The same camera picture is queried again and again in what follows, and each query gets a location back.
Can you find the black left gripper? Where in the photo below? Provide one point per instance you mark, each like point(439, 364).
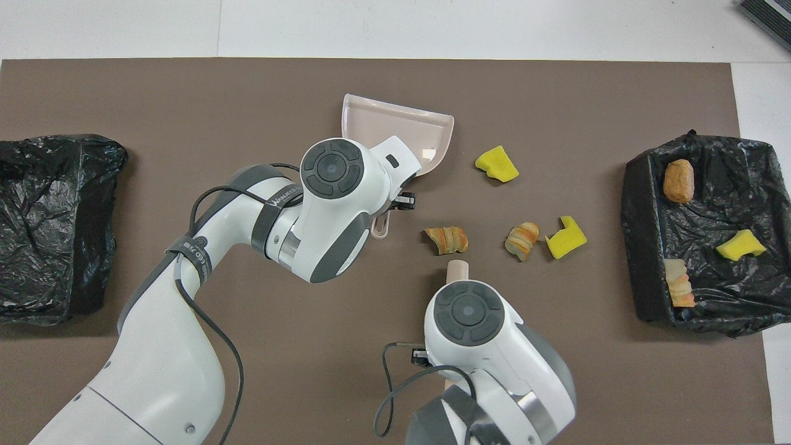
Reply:
point(405, 201)

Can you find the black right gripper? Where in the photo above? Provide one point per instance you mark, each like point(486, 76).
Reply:
point(420, 356)

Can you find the small striped croissant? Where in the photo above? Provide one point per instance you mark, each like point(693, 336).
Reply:
point(523, 240)
point(680, 287)
point(446, 240)

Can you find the beige plastic dustpan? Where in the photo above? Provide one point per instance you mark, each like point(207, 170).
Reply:
point(401, 133)

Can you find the beige hand brush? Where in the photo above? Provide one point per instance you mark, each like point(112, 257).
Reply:
point(457, 270)

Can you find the notched yellow sponge piece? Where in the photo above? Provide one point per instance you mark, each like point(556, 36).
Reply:
point(565, 240)

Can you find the brown bread roll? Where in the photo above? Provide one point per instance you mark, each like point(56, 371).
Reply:
point(678, 180)

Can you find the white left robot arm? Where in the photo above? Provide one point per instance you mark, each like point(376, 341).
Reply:
point(334, 210)

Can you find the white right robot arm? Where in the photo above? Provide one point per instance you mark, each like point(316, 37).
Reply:
point(469, 334)

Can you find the black bag lined bin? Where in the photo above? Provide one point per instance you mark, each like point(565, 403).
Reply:
point(55, 247)
point(717, 204)

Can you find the brown table mat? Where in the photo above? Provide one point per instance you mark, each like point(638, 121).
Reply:
point(247, 93)

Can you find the dark ribbed panel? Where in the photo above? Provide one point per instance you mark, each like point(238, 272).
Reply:
point(769, 18)

